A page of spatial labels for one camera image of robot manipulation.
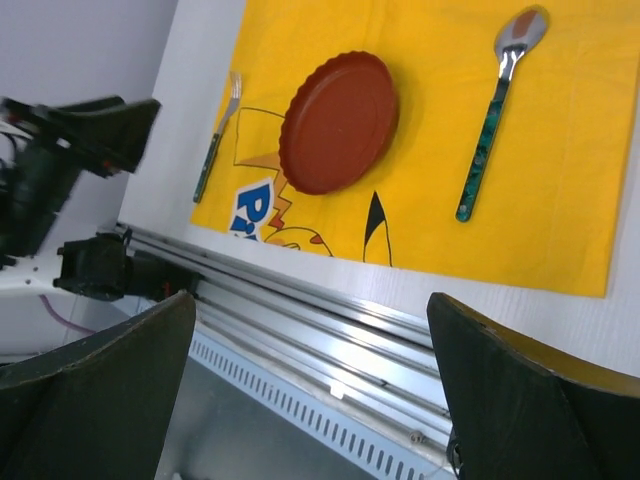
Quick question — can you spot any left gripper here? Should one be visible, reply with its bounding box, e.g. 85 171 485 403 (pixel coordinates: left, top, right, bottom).
1 96 161 175

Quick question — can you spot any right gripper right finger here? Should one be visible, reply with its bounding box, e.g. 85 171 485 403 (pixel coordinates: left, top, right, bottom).
426 293 639 479

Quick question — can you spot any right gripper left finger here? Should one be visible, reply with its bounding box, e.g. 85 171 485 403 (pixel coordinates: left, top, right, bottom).
1 291 196 479

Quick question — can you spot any fork with green handle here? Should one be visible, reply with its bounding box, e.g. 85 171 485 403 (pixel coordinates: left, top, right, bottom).
192 71 242 204

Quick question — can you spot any yellow pikachu placemat cloth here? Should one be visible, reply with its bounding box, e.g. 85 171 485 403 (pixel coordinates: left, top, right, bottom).
192 1 639 297

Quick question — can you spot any red plastic plate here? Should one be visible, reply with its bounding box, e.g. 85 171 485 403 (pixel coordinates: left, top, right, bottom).
278 51 399 195

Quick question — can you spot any spoon with green handle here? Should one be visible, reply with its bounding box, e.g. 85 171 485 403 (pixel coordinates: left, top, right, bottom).
455 5 550 223

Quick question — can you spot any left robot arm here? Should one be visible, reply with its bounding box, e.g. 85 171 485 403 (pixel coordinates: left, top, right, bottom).
1 96 199 302

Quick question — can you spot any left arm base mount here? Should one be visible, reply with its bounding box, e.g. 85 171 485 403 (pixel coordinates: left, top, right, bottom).
53 233 200 302

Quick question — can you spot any perforated cable duct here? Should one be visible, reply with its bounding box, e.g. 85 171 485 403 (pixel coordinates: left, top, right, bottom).
187 332 451 480

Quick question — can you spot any aluminium mounting rail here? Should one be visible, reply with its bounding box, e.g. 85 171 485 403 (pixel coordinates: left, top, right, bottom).
106 223 452 450

